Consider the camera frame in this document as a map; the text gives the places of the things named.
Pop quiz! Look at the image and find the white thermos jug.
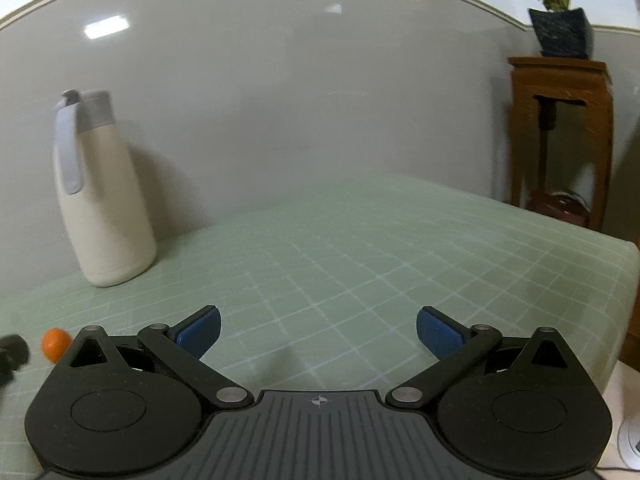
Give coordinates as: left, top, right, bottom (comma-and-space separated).
52, 90, 157, 287

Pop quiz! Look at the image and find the wooden plant stand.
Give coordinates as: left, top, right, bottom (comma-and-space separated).
508, 56, 614, 231

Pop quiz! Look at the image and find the potted plant dark pot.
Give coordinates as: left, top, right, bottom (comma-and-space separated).
528, 0, 593, 60

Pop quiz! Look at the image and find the orange mandarin far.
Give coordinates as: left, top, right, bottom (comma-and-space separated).
40, 327, 73, 363

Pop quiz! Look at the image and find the green grid table mat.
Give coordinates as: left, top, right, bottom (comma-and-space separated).
1, 176, 639, 479

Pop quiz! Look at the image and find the dark water chestnut far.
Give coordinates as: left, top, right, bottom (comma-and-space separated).
0, 334, 30, 388

